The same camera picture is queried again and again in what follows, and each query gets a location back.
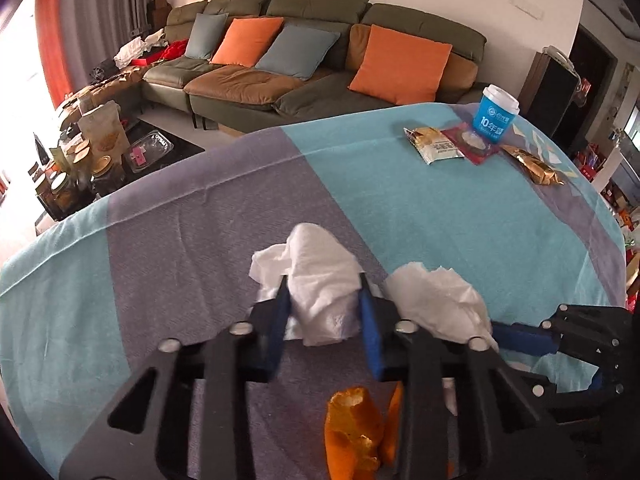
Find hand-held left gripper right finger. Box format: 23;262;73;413
357;272;588;480

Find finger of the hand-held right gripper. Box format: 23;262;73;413
505;360;626;411
490;304;628;361

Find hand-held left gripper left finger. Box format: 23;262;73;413
57;275;293;480

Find white tissue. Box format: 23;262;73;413
249;222;366;348
384;261;496;416

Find orange peel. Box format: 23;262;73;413
324;384;406;480

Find small gold foil wrapper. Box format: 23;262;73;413
500;144;567;187

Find cluttered white shelf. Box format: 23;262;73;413
575;105;640;271

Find beige snack packet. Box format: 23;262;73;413
404;126;466;165

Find red snack packet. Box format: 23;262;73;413
442;122;501;166

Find black coffee table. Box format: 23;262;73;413
35;115;206;222

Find clear plastic container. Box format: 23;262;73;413
122;132;177;174

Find blue paper cup white lid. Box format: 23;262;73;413
472;84;521;143

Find glass jar wooden lid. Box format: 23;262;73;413
49;172;77;212
90;157;122;197

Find green sectional sofa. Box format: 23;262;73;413
140;0;488;134

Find black standing appliance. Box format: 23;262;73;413
520;46;584;137

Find kraft paper bag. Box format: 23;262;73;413
80;102;129;157

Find large orange cushion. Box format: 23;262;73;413
348;24;453;106

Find large blue cushion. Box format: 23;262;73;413
255;25;341;81

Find red cloth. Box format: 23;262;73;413
150;40;191;64

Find small blue cushion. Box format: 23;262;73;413
184;12;229;60

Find white clothes pile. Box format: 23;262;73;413
114;30;166;69

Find cardboard boxes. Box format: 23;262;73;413
147;0;174;29

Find orange curtain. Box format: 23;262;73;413
34;0;77;111

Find grey curtain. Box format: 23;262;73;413
55;0;162;86

